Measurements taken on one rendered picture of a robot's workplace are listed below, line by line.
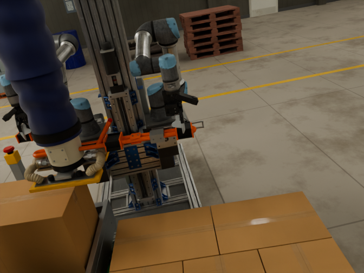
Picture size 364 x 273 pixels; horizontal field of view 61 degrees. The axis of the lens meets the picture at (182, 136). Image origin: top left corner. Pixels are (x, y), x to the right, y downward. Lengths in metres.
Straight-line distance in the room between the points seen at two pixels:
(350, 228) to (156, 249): 1.53
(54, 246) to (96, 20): 1.32
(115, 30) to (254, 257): 1.56
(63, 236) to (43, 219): 0.14
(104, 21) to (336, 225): 2.22
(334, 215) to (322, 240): 0.99
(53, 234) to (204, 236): 0.80
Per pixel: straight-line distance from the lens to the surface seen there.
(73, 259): 1.82
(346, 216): 2.85
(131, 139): 1.52
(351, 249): 2.61
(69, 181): 1.58
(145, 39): 1.72
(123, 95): 2.12
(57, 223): 1.67
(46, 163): 1.70
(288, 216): 1.97
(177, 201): 2.64
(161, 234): 1.93
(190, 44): 7.69
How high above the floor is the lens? 1.87
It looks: 27 degrees down
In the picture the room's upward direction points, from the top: 10 degrees counter-clockwise
